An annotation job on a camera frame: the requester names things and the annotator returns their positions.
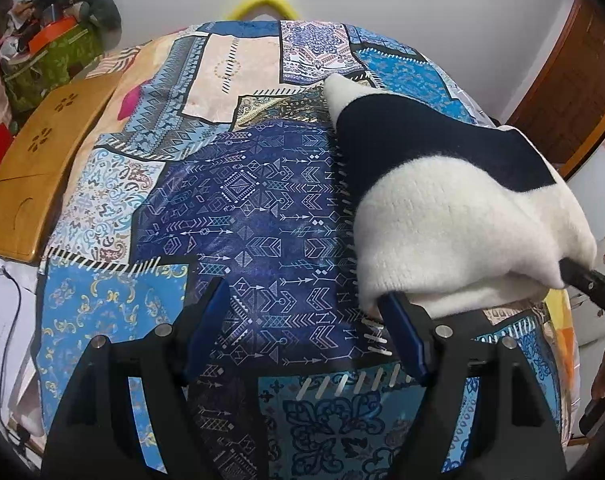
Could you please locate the orange box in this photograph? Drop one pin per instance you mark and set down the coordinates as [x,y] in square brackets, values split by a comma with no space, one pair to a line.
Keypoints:
[52,34]

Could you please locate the blue patchwork printed quilt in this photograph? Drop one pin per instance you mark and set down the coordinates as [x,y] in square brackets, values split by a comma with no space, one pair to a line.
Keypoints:
[232,210]

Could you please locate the brown wooden door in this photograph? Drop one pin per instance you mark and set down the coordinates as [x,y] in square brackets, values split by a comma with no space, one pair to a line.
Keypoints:
[567,90]

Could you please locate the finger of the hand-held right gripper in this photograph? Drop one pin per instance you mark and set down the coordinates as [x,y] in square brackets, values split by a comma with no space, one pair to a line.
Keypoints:
[595,287]

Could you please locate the grey plush toy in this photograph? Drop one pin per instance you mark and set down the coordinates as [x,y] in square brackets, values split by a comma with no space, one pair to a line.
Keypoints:
[95,2]

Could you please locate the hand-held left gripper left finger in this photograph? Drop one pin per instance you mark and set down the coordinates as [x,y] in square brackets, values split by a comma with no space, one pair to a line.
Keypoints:
[207,332]

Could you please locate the green patterned bag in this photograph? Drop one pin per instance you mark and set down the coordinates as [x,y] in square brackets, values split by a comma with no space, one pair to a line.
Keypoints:
[52,62]

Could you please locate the wooden folding lap table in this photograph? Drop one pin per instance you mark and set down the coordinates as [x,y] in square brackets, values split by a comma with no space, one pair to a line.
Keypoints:
[42,160]

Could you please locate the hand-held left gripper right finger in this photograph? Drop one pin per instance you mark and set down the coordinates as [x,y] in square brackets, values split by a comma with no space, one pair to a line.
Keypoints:
[405,340]

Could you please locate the yellow plastic hoop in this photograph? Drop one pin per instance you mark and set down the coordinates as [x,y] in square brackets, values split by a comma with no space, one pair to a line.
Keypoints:
[262,2]

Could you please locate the orange and yellow fleece blanket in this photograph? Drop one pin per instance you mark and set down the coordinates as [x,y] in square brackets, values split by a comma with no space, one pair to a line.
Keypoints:
[566,330]

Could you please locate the cream and navy sweater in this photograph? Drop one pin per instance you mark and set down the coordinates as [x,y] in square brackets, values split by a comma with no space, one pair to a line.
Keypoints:
[432,210]

